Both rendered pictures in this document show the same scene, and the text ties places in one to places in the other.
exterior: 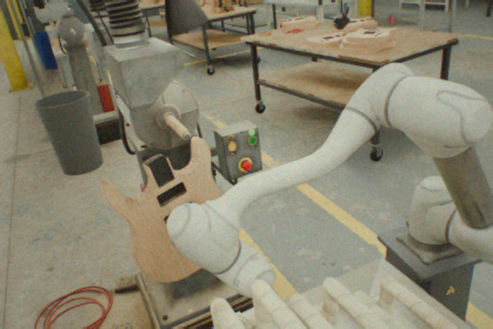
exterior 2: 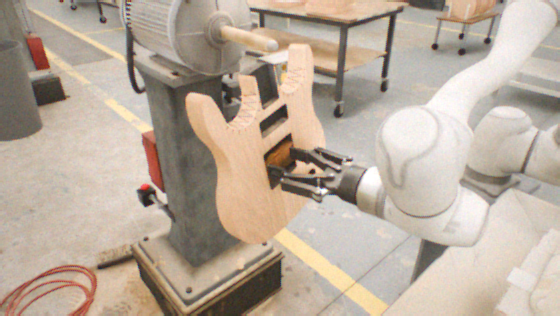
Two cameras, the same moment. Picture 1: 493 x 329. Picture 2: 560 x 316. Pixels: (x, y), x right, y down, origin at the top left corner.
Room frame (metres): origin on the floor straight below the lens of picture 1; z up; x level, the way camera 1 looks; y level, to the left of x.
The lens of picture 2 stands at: (0.41, 0.45, 1.47)
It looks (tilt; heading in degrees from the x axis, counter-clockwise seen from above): 31 degrees down; 340
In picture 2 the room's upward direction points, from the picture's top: straight up
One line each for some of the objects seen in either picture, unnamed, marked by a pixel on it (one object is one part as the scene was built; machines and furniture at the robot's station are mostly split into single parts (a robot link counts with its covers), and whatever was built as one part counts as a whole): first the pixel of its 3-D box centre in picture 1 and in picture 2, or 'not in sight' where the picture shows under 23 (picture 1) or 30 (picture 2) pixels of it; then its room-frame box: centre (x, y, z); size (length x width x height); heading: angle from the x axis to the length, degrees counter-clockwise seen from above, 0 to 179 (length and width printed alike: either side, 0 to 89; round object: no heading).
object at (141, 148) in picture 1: (157, 131); (179, 61); (1.68, 0.35, 1.11); 0.36 x 0.24 x 0.04; 22
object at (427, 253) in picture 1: (426, 235); (481, 169); (1.24, -0.64, 0.73); 0.22 x 0.18 x 0.06; 15
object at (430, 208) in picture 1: (436, 208); (501, 139); (1.22, -0.65, 0.87); 0.18 x 0.16 x 0.22; 29
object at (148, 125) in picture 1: (156, 104); (186, 20); (1.62, 0.32, 1.25); 0.41 x 0.27 x 0.26; 22
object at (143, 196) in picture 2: not in sight; (156, 205); (1.79, 0.53, 0.46); 0.25 x 0.07 x 0.08; 22
